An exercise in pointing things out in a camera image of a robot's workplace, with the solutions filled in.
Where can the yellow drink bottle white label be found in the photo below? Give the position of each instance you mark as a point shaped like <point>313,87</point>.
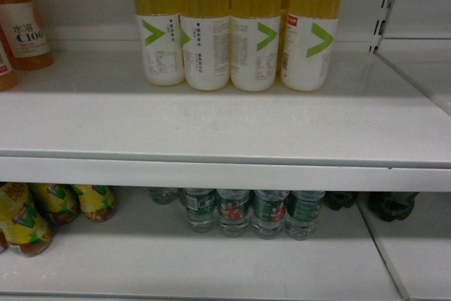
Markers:
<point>160,40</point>

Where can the orange C100 drink bottle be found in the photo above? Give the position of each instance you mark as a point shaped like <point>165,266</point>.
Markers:
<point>22,35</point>

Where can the cola bottle red label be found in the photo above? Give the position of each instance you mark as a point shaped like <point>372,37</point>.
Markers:
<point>337,200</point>

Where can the cola bottle far right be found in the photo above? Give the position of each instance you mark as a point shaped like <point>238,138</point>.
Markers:
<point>390,206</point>

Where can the yellow lemon tea bottle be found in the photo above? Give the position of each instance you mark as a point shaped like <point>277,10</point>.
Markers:
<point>26,231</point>

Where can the water bottle right rear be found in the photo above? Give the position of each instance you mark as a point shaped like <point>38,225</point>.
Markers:
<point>303,212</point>

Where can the water bottle far left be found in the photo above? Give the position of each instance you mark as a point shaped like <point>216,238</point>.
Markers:
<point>269,209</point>

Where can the water bottle barcode label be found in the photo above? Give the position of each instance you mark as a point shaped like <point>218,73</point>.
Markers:
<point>200,206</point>

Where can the water bottle red players label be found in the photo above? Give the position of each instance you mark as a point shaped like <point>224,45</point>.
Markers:
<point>233,208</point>

